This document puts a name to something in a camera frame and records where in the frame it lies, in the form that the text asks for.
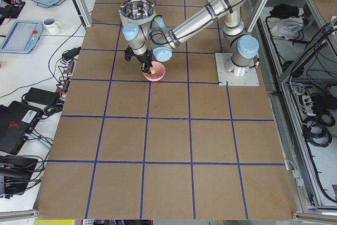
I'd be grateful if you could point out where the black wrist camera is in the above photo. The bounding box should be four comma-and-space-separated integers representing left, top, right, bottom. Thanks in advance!
124, 46, 134, 62

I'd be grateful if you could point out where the black device box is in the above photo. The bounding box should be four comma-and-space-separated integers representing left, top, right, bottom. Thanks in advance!
1, 155, 38, 199

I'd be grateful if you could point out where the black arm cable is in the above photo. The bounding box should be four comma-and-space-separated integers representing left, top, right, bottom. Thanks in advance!
147, 15, 177, 49

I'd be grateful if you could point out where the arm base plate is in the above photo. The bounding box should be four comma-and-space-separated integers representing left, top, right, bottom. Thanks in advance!
215, 53, 259, 86

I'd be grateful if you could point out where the black power brick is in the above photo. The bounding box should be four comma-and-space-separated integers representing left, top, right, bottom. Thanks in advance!
22, 87, 60, 105

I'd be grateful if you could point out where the mint green cooking pot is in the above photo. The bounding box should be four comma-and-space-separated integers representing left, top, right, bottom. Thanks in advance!
119, 0, 156, 26

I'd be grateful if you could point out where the white mug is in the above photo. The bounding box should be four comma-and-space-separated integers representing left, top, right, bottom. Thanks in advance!
43, 17, 63, 35

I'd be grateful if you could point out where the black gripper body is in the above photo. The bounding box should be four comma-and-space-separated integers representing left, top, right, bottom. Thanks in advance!
136, 50, 152, 64

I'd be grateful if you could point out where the blue teach pendant near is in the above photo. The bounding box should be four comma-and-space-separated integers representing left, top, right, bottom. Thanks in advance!
1, 21, 43, 54

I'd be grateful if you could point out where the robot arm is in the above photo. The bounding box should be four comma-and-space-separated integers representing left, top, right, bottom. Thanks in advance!
119, 0, 245, 74

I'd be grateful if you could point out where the brown egg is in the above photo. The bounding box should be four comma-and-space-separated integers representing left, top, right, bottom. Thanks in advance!
149, 68, 156, 74

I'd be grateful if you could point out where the pink bowl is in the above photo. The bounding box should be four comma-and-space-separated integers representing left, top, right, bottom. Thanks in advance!
143, 61, 166, 82

